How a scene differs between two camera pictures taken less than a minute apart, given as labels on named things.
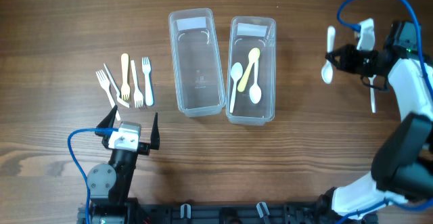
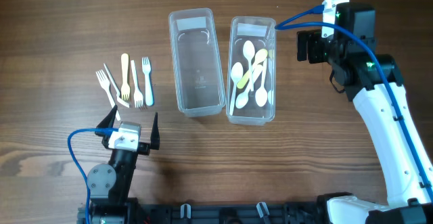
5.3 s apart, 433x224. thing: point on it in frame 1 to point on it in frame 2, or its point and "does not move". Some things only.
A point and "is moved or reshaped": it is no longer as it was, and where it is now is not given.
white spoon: [255, 91] to [261, 95]
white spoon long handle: [236, 72] does not move
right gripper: [347, 53] to [314, 39]
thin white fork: [115, 87] does not move
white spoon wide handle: [327, 71] to [242, 98]
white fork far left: [105, 84] does not move
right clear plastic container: [246, 33] does not move
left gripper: [145, 147] does not move
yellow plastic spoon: [254, 55] is moved or reshaped
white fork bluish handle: [147, 70] does not move
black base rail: [141, 210] does not move
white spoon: [373, 99] is moved or reshaped
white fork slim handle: [138, 95] does not move
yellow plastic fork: [125, 88] does not move
